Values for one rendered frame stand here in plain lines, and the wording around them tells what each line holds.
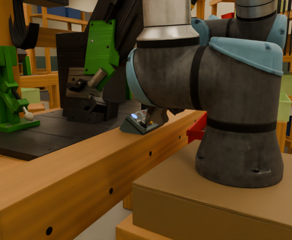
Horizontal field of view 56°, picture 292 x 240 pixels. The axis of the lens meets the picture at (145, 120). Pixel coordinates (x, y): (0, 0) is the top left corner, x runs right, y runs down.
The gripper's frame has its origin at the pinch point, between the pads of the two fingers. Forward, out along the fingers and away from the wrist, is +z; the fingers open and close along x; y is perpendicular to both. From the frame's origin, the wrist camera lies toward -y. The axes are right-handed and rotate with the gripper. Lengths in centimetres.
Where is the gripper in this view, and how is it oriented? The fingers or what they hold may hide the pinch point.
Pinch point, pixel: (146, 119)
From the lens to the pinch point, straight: 86.1
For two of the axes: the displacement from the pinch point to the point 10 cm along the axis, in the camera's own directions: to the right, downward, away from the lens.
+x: 4.7, -1.9, 8.6
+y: 7.2, 6.4, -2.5
